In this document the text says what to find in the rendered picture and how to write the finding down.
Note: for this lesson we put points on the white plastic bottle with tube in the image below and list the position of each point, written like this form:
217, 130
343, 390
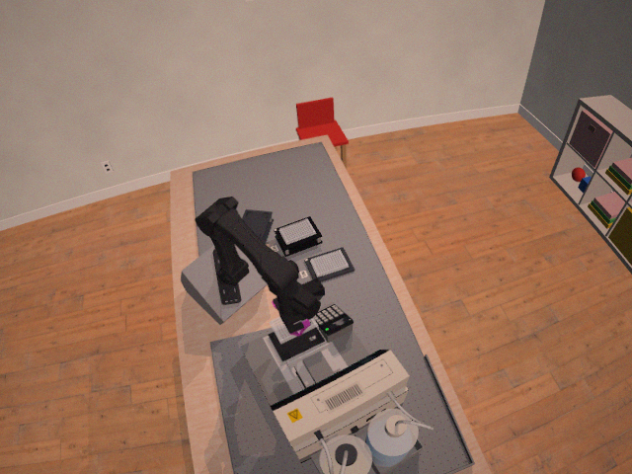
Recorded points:
390, 445

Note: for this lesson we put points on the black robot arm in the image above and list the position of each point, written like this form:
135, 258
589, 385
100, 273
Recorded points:
277, 271

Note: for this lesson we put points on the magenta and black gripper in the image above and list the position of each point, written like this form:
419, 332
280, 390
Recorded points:
287, 316

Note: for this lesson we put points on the grey flexible hose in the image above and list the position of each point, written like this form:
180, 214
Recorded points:
416, 422
330, 460

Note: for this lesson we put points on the white well plate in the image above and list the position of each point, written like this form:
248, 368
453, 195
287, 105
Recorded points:
327, 264
282, 333
291, 233

